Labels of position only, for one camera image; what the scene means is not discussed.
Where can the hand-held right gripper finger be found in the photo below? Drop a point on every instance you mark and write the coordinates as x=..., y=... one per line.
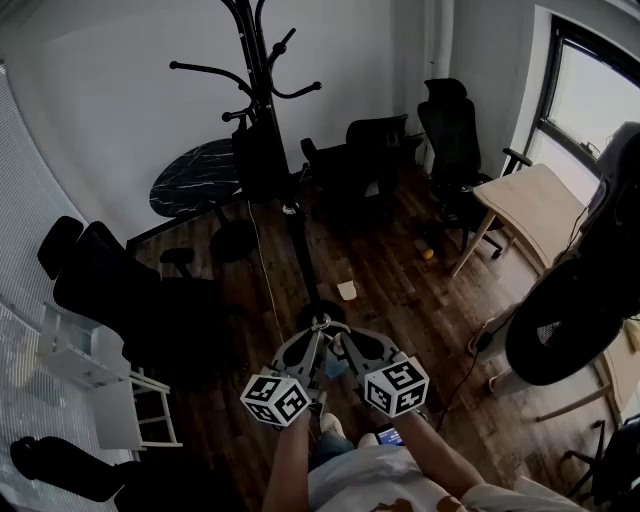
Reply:
x=387, y=350
x=350, y=352

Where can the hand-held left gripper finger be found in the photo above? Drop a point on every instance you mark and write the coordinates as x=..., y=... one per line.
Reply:
x=317, y=360
x=292, y=341

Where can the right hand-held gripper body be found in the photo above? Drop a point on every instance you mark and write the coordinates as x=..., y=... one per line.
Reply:
x=397, y=385

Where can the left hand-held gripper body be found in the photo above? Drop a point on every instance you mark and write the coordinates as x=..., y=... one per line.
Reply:
x=272, y=400

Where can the black metal coat rack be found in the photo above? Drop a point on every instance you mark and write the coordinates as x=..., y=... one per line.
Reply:
x=303, y=250

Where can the person's right forearm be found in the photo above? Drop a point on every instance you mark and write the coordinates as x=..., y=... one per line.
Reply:
x=440, y=455

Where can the person's left forearm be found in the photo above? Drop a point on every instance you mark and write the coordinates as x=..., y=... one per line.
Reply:
x=287, y=465

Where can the black phone with blue screen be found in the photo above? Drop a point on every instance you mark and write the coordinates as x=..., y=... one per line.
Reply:
x=391, y=436

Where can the white paper scrap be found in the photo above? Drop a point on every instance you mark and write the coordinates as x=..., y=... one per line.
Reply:
x=346, y=291

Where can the person's right white shoe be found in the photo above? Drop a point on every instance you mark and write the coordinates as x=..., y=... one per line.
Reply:
x=369, y=440

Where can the person's white shoe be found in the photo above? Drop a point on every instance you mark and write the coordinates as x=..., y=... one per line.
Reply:
x=332, y=424
x=369, y=440

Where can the person's left white shoe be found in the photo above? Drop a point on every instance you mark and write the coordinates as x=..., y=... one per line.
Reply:
x=332, y=424

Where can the person's blue jeans leg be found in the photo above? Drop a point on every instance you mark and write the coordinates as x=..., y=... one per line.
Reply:
x=330, y=447

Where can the white power strip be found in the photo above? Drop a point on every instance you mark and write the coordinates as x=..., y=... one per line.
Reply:
x=484, y=336

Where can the person's white shirt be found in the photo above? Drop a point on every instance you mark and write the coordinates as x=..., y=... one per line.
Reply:
x=370, y=480

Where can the small orange ball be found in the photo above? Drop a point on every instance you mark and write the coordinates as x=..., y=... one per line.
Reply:
x=428, y=254

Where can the white step stool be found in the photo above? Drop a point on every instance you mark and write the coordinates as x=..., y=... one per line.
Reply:
x=120, y=415

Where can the black mesh office chair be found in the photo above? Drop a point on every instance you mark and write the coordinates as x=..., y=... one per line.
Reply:
x=565, y=320

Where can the reclined black office chair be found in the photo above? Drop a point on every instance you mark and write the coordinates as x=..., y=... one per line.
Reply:
x=120, y=290

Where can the black bag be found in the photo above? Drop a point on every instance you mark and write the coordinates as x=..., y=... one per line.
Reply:
x=255, y=165

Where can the low-backed black office chair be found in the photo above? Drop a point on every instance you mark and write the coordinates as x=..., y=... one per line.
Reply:
x=360, y=170

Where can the round black marble table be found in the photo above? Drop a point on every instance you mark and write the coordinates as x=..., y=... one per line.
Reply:
x=190, y=180

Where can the tall black headrest office chair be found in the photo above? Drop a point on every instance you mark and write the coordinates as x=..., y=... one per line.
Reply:
x=450, y=145

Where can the white window blinds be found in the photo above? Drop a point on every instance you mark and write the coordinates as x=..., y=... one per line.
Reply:
x=30, y=200

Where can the black framed window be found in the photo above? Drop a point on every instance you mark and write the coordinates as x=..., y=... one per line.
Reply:
x=555, y=75

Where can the white metal bracket frame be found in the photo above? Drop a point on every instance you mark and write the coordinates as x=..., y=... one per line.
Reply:
x=75, y=350

